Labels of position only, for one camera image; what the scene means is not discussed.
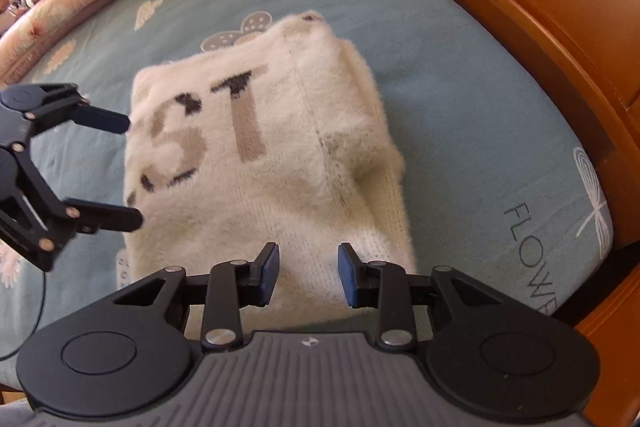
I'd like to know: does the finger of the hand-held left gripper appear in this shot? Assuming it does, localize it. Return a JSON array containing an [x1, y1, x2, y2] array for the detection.
[[14, 149, 145, 259], [0, 82, 132, 148]]

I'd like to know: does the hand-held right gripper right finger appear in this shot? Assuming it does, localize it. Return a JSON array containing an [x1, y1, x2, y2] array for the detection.
[[337, 242, 505, 351]]

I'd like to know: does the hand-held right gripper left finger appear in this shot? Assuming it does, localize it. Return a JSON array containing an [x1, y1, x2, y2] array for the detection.
[[114, 242, 281, 351]]

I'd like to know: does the cream fuzzy sweater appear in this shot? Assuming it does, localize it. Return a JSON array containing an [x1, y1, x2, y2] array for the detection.
[[117, 9, 420, 325]]

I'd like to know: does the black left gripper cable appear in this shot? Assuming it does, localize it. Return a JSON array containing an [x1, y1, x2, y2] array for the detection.
[[0, 271, 48, 362]]

